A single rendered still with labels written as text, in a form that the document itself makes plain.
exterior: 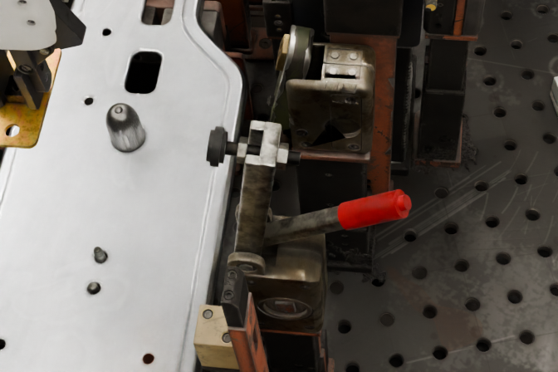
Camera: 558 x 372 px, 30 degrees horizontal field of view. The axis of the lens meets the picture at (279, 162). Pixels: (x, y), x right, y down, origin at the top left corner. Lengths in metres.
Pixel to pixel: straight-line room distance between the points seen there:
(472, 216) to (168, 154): 0.44
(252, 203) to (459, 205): 0.56
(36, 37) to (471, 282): 0.73
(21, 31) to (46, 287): 0.36
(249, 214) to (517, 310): 0.52
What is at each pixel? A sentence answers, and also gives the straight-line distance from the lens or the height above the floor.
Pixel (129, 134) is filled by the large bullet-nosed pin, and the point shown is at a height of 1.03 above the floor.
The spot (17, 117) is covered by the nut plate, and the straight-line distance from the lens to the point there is 0.72.
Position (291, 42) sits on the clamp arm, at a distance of 0.90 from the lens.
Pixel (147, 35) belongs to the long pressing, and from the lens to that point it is 1.07.
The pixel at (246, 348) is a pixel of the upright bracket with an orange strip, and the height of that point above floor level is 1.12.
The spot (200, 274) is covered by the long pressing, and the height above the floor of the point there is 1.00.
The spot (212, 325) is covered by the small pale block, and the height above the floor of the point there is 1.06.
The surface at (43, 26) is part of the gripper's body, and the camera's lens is 0.63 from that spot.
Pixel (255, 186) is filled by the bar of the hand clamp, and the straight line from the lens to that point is 0.74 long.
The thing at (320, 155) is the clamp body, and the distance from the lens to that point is 1.02.
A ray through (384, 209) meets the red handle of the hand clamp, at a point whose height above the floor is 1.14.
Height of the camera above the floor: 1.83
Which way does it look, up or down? 59 degrees down
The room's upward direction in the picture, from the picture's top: 8 degrees counter-clockwise
